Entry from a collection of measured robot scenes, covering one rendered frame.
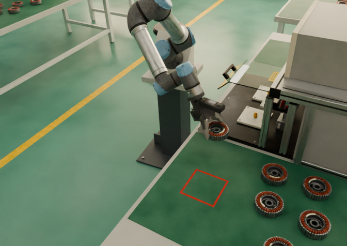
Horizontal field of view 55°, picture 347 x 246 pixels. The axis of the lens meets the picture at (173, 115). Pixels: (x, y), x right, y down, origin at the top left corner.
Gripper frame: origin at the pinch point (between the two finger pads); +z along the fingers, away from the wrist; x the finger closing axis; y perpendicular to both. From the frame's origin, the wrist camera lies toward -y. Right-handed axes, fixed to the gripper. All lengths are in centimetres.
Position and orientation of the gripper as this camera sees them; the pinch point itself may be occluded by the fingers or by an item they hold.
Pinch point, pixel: (217, 132)
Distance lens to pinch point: 155.9
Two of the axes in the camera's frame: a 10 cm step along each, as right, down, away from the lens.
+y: -6.4, 0.9, 7.7
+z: 4.2, 8.7, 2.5
